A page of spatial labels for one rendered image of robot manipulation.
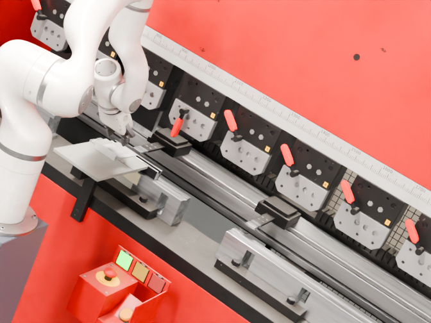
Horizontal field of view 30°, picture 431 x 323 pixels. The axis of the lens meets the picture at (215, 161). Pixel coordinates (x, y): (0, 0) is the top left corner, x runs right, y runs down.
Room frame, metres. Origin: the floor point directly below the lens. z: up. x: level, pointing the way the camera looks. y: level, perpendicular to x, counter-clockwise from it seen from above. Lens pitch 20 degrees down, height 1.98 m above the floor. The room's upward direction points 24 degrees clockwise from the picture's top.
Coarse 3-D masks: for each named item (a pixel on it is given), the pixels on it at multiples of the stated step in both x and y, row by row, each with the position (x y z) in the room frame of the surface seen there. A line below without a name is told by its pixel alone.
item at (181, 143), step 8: (168, 128) 2.65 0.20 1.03; (152, 136) 2.57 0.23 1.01; (160, 136) 2.57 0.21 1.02; (168, 136) 2.58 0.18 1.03; (176, 136) 2.61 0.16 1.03; (152, 144) 2.51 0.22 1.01; (160, 144) 2.55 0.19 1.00; (168, 144) 2.55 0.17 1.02; (176, 144) 2.55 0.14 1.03; (184, 144) 2.60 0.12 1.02; (144, 152) 2.43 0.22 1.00; (168, 152) 2.54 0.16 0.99; (176, 152) 2.54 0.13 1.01; (184, 152) 2.59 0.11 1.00
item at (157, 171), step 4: (116, 140) 2.43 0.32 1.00; (128, 148) 2.41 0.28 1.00; (140, 156) 2.39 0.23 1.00; (144, 160) 2.37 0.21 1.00; (148, 164) 2.37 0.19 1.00; (152, 164) 2.37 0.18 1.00; (148, 168) 2.34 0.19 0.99; (152, 168) 2.34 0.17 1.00; (156, 168) 2.36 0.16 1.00; (144, 172) 2.34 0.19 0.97; (148, 172) 2.34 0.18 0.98; (152, 172) 2.33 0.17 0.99; (156, 172) 2.33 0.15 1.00; (160, 172) 2.35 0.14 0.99; (152, 176) 2.33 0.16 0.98; (156, 176) 2.34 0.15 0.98
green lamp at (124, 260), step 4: (120, 256) 2.07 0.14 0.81; (124, 256) 2.07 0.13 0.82; (128, 256) 2.06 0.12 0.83; (120, 260) 2.07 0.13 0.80; (124, 260) 2.06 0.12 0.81; (128, 260) 2.06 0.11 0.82; (120, 264) 2.07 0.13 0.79; (124, 264) 2.06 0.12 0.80; (128, 264) 2.06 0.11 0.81; (124, 268) 2.06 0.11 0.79
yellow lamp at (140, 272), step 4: (136, 264) 2.05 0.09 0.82; (140, 264) 2.04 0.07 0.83; (136, 268) 2.05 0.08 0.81; (140, 268) 2.04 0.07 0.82; (144, 268) 2.04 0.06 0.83; (132, 272) 2.05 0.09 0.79; (136, 272) 2.04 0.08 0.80; (140, 272) 2.04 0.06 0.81; (144, 272) 2.04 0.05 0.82; (136, 276) 2.04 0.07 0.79; (140, 276) 2.04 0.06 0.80; (144, 276) 2.03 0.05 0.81; (140, 280) 2.04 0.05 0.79
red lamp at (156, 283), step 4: (152, 276) 2.03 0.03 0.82; (156, 276) 2.02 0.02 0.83; (152, 280) 2.02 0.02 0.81; (156, 280) 2.02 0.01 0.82; (160, 280) 2.01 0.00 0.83; (148, 284) 2.03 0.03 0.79; (152, 284) 2.02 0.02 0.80; (156, 284) 2.02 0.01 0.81; (160, 284) 2.01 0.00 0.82; (152, 288) 2.02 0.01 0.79; (156, 288) 2.01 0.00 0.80; (160, 288) 2.01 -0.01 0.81; (156, 292) 2.01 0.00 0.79
